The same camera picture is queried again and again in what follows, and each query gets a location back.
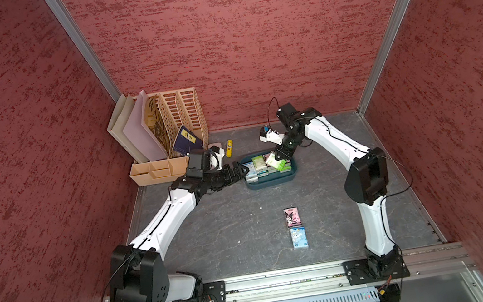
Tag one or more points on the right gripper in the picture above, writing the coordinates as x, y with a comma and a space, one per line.
285, 153

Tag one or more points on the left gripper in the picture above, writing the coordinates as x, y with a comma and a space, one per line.
237, 175

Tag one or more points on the blue tissue pack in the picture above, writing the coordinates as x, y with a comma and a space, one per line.
252, 175
299, 238

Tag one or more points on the green tissue pack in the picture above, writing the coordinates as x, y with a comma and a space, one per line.
285, 166
272, 161
259, 163

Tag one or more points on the pink Kuromi tissue pack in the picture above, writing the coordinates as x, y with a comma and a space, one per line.
292, 217

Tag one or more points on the blue tissue pack bottom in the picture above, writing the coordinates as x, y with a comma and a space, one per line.
299, 238

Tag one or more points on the green tissue pack bottom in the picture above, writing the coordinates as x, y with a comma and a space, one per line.
272, 161

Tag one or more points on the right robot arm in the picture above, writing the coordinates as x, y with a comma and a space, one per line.
366, 180

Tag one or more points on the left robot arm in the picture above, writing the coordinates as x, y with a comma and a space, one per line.
138, 272

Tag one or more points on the teal storage box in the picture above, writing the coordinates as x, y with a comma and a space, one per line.
271, 177

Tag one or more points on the pink eraser case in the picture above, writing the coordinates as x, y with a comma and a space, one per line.
215, 147

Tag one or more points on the dark blue notebook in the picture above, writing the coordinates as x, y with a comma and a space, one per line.
186, 141

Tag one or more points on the gold patterned book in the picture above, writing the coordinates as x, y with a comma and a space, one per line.
154, 121

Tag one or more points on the beige desk file organizer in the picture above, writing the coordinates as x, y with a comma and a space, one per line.
178, 107

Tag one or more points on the pink folder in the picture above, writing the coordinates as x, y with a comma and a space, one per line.
140, 135

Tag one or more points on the beige folder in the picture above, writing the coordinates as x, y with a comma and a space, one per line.
120, 115

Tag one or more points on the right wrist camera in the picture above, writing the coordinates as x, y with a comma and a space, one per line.
277, 121

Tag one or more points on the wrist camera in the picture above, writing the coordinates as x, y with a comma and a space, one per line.
204, 161
277, 121

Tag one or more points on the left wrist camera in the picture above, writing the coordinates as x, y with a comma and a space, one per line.
204, 161

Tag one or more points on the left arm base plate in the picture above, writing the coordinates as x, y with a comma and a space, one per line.
209, 292

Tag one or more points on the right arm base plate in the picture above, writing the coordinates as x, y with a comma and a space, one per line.
375, 269

